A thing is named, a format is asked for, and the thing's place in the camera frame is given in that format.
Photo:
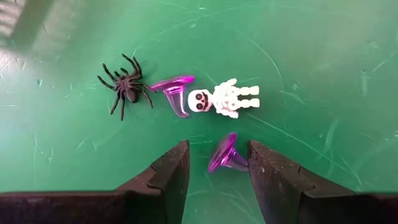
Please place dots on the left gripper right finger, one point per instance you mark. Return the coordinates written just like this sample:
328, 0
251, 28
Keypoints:
295, 202

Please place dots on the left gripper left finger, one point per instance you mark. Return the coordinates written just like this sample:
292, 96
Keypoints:
140, 202

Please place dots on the purple witch hat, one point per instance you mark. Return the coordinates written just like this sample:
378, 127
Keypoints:
175, 93
224, 154

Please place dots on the black toy spider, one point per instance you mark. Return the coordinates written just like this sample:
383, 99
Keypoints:
129, 91

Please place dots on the white toy skeleton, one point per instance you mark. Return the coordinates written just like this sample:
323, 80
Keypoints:
227, 98

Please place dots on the green table mat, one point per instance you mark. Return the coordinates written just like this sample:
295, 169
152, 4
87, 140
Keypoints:
280, 62

